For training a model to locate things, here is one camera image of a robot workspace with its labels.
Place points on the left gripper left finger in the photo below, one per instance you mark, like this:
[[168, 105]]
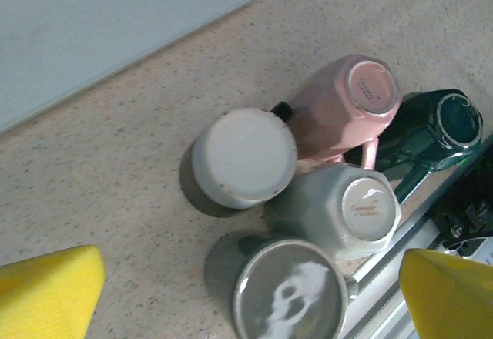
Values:
[[42, 300]]

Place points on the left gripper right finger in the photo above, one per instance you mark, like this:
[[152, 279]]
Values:
[[454, 300]]

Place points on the white faceted mug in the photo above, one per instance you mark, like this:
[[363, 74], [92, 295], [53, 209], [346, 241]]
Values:
[[327, 208]]

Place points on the grey mug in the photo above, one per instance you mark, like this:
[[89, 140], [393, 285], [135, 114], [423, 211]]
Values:
[[289, 296]]

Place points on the black mug white base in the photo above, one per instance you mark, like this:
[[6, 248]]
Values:
[[242, 158]]

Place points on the dark green faceted mug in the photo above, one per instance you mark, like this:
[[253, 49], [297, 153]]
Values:
[[423, 138]]

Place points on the pink faceted mug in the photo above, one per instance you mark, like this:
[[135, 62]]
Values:
[[327, 115]]

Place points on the white plastic tray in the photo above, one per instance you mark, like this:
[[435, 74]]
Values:
[[96, 27]]

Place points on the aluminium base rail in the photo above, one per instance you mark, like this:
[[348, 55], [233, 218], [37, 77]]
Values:
[[389, 246]]

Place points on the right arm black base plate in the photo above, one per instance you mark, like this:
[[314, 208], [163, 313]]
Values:
[[470, 215]]

